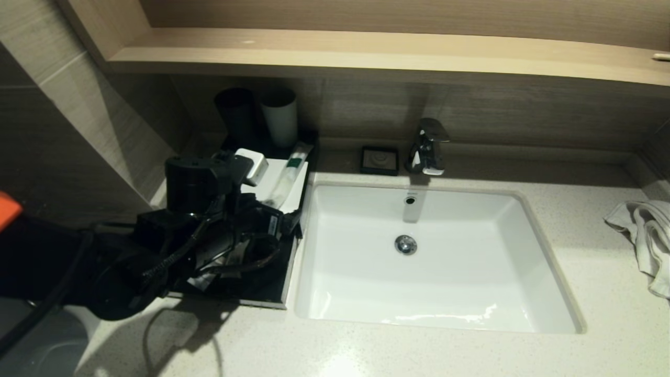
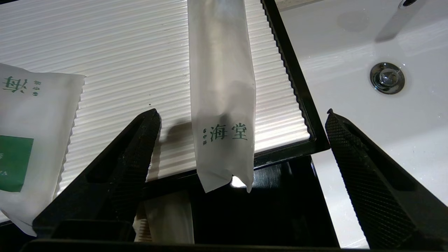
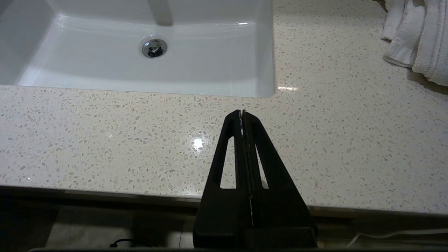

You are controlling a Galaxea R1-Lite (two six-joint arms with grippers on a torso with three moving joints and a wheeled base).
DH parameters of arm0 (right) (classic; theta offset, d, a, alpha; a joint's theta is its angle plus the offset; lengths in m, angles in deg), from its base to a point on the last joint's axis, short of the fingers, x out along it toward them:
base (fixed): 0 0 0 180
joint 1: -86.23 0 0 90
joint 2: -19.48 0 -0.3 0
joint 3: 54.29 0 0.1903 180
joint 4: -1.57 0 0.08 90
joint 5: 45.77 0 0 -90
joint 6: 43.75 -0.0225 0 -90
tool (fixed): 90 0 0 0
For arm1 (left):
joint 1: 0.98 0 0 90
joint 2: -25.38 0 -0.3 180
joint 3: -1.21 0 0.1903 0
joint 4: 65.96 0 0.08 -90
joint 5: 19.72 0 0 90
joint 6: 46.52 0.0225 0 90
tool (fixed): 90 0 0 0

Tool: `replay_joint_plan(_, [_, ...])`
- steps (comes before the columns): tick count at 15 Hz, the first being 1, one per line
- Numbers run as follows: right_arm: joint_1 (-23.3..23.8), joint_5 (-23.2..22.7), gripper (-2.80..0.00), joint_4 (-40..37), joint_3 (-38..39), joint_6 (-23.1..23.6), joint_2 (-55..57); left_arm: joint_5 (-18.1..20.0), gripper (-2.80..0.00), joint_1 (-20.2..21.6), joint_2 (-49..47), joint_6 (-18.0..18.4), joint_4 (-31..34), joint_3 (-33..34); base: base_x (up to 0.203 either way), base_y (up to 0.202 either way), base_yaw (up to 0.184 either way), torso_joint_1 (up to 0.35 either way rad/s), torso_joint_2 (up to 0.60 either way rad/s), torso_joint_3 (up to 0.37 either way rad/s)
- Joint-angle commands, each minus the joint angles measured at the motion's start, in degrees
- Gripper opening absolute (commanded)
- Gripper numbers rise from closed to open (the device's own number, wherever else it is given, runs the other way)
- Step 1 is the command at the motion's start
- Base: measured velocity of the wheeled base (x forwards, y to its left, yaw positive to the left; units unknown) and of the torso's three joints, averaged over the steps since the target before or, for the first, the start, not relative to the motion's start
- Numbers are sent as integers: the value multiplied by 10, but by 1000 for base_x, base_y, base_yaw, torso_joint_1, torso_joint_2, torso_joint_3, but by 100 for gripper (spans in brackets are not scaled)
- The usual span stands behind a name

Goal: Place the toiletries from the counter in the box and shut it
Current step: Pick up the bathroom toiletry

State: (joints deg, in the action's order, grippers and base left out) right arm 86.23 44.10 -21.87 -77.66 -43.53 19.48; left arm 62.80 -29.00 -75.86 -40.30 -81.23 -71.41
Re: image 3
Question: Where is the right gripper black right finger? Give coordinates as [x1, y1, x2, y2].
[242, 110, 318, 229]

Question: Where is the white ceramic sink basin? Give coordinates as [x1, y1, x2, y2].
[0, 0, 276, 98]

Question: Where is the white cable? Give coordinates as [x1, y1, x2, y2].
[345, 227, 448, 247]

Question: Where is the chrome sink drain stopper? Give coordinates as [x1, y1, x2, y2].
[141, 38, 168, 58]

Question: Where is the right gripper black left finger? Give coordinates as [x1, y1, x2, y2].
[192, 110, 253, 229]

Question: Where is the crumpled white towel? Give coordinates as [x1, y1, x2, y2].
[381, 0, 448, 87]

